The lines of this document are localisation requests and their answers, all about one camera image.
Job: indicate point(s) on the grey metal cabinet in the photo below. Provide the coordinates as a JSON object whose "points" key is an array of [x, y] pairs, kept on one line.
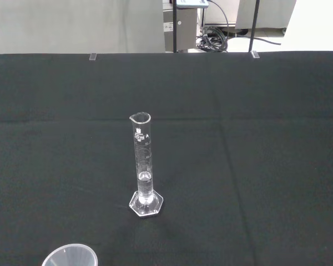
{"points": [[187, 25]]}

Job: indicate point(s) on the clear cloth clip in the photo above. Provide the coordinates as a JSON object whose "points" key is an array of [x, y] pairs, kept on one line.
{"points": [[254, 54], [92, 56]]}

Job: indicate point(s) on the black bench cloth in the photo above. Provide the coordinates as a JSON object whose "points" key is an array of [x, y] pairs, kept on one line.
{"points": [[238, 138]]}

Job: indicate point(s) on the grey curtain panel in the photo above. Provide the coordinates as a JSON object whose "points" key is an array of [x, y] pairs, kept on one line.
{"points": [[72, 25]]}

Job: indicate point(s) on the clear plastic funnel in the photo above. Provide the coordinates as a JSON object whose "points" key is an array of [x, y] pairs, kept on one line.
{"points": [[72, 256]]}

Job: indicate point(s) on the black stand pole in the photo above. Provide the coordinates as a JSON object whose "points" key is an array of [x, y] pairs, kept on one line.
{"points": [[254, 25], [176, 27]]}

